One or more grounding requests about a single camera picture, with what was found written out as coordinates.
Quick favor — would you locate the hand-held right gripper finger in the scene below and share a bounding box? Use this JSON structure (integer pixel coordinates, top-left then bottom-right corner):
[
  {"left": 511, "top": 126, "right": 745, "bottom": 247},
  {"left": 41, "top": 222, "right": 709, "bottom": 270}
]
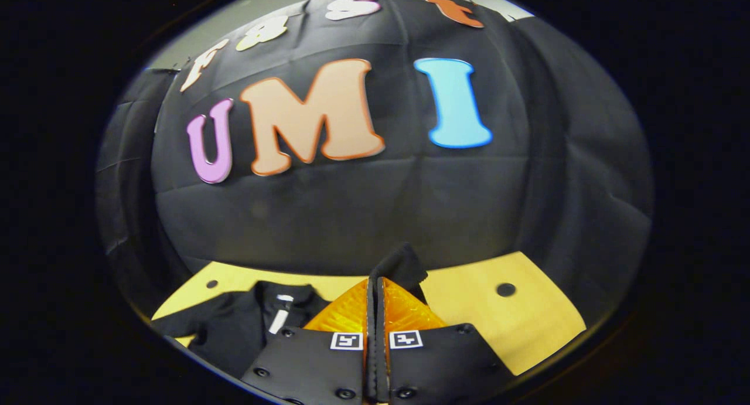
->
[
  {"left": 241, "top": 278, "right": 376, "bottom": 404},
  {"left": 376, "top": 276, "right": 517, "bottom": 404}
]

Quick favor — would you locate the black buttoned shirt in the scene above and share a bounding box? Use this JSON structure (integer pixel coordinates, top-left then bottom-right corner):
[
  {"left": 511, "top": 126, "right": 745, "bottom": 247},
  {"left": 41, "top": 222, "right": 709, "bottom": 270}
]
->
[{"left": 151, "top": 242, "right": 432, "bottom": 380}]

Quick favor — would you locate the black backdrop cloth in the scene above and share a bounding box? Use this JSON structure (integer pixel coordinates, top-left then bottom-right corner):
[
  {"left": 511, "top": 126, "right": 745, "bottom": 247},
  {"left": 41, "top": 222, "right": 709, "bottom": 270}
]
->
[{"left": 96, "top": 0, "right": 654, "bottom": 335}]

